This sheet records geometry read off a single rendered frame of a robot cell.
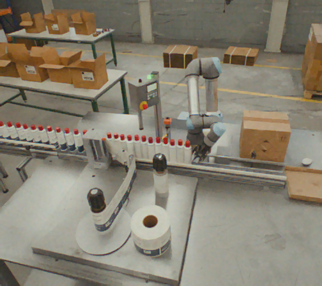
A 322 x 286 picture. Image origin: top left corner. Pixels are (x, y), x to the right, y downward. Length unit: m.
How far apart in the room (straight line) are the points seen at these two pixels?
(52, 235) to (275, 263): 1.17
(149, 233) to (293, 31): 6.05
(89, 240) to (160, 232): 0.41
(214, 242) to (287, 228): 0.42
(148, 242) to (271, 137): 1.06
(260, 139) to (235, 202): 0.47
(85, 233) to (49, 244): 0.19
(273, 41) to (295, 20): 0.58
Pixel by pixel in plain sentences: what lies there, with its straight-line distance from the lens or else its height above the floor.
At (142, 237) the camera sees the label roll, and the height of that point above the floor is 1.02.
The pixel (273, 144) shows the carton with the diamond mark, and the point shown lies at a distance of 1.99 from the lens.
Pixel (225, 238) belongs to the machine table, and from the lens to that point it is 1.63.
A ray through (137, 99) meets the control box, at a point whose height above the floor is 1.38.
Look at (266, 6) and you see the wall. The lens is 6.78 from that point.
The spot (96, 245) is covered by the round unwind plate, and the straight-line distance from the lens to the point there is 1.58.
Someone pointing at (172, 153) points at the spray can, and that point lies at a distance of 1.84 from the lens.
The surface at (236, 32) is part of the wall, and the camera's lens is 6.97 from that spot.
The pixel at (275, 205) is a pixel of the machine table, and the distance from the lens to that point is 1.84.
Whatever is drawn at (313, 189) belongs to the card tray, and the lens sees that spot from 2.00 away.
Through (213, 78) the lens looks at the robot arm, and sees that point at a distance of 1.87.
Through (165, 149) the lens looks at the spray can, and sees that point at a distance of 1.85.
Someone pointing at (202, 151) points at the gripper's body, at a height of 1.06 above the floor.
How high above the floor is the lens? 2.18
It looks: 33 degrees down
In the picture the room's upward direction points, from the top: 4 degrees counter-clockwise
